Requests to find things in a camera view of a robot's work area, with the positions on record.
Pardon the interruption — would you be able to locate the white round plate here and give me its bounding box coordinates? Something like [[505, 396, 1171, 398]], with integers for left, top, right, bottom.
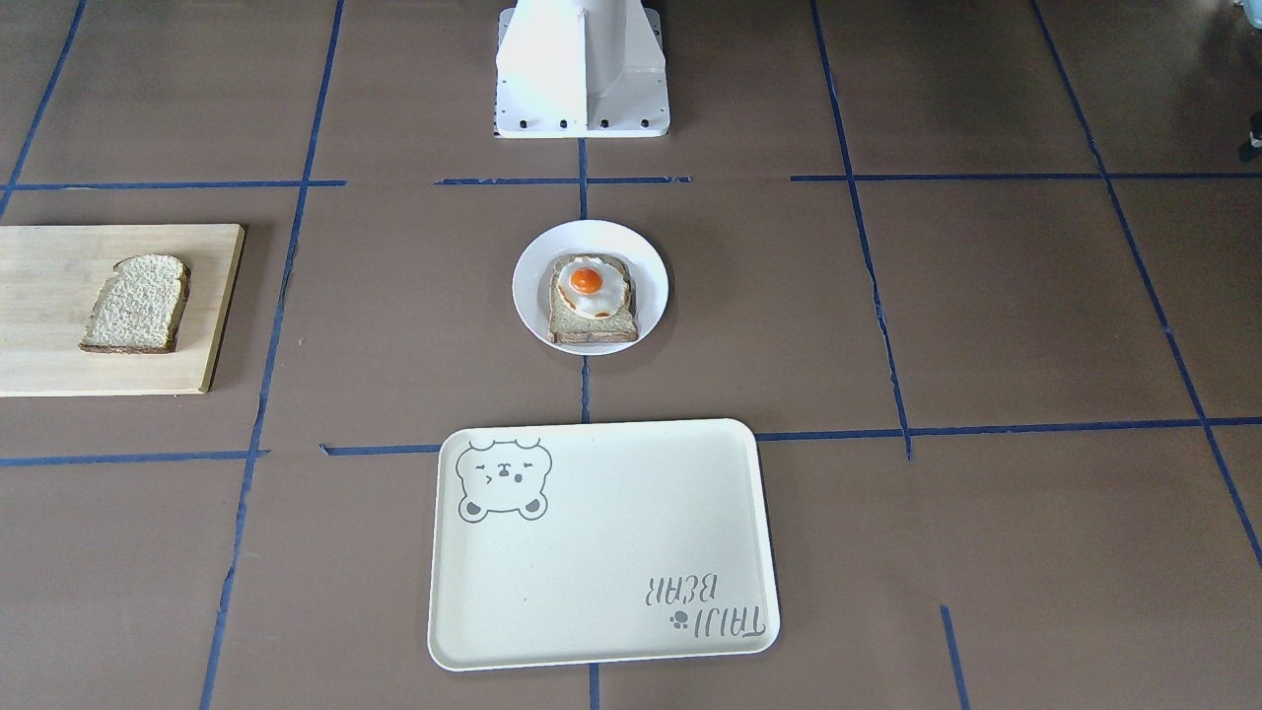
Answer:
[[511, 219, 674, 356]]

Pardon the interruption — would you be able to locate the bread slice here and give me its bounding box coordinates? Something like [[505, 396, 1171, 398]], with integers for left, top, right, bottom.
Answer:
[[78, 253, 192, 356], [548, 253, 640, 343]]

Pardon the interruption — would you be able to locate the cream bear serving tray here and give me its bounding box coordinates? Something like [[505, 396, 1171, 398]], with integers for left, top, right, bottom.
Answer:
[[427, 417, 781, 673]]

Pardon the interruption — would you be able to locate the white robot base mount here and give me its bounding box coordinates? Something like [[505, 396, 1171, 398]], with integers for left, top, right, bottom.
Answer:
[[493, 1, 671, 140]]

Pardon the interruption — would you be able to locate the fried egg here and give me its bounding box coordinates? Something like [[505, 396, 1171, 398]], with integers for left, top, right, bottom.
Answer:
[[557, 255, 631, 320]]

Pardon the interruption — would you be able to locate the wooden cutting board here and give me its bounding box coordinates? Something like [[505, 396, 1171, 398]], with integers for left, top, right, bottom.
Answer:
[[1, 224, 246, 396]]

